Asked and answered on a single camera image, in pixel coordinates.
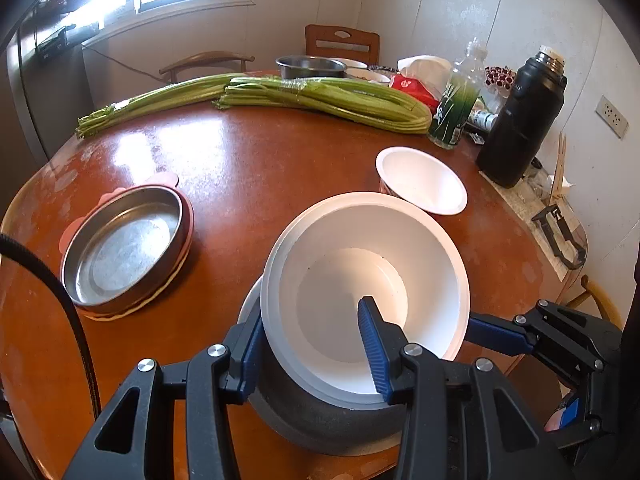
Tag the black metal clip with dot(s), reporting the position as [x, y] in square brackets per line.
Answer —
[542, 220]

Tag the small white bottle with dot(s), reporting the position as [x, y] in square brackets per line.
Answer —
[482, 119]

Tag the wrapped celery bunch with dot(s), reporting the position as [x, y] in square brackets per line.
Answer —
[350, 105]

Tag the white enamel bowl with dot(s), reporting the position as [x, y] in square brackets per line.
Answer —
[372, 76]

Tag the wooden clothespins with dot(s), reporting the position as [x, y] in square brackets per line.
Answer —
[559, 170]

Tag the long celery bunch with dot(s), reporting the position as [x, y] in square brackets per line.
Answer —
[150, 100]

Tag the black electronic box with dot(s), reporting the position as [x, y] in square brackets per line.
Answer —
[55, 45]

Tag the wooden chair curved back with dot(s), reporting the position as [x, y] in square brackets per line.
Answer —
[205, 60]

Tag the black thermos flask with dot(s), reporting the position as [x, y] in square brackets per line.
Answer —
[520, 125]

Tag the red tissue pack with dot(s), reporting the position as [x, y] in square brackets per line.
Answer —
[415, 87]

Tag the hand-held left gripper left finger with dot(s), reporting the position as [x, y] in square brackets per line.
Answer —
[247, 355]

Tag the clear plastic bottle green label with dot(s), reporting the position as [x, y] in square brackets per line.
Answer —
[452, 110]

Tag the wall socket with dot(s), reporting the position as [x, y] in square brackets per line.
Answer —
[612, 116]

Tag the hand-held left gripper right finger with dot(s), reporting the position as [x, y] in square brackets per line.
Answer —
[372, 345]

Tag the white paper bowl red print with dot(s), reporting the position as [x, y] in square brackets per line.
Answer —
[350, 260]
[420, 175]

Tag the round metal plate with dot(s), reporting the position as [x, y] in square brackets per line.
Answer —
[120, 250]

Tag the steel pan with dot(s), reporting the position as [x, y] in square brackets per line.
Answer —
[162, 179]

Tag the red patterned packet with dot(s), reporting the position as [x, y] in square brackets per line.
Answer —
[500, 76]

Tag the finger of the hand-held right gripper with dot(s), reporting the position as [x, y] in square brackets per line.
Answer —
[580, 432]
[495, 332]

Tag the wooden chair panel back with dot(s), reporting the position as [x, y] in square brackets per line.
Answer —
[342, 42]

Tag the steel pot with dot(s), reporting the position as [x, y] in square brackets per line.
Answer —
[310, 67]

